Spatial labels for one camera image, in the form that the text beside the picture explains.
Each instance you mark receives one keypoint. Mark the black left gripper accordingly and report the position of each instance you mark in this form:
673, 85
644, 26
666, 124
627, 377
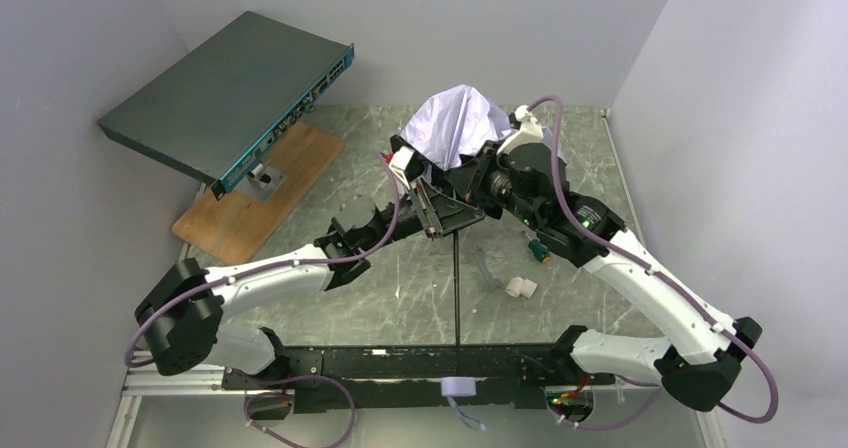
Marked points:
420, 202

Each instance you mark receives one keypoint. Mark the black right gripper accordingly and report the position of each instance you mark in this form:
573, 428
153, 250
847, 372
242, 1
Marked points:
479, 174

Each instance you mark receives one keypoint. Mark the purple umbrella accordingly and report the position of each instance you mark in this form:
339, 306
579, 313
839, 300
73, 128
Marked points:
459, 120

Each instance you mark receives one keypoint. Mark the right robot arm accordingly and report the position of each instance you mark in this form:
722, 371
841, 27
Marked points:
700, 353

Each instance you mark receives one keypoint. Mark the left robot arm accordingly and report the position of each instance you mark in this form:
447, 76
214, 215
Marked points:
184, 318

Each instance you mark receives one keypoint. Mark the white pipe elbow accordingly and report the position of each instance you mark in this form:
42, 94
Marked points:
521, 287

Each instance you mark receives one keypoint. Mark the wooden board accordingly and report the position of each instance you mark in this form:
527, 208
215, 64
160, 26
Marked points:
233, 228

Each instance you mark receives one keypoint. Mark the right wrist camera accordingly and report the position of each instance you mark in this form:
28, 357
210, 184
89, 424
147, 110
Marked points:
529, 131

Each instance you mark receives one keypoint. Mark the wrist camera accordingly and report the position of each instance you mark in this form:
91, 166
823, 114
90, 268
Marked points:
405, 162
529, 131

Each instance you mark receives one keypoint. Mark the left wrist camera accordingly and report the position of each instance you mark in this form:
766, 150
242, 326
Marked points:
405, 162

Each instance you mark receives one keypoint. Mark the green handled screwdriver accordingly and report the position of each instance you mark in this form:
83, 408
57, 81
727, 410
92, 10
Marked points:
540, 253

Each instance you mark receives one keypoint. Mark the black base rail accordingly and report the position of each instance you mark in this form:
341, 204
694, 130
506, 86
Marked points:
321, 378

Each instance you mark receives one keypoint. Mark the metal switch stand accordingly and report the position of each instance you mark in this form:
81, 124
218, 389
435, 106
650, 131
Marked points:
262, 182

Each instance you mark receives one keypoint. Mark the dark network switch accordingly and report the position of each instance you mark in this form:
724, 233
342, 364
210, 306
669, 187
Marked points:
218, 111

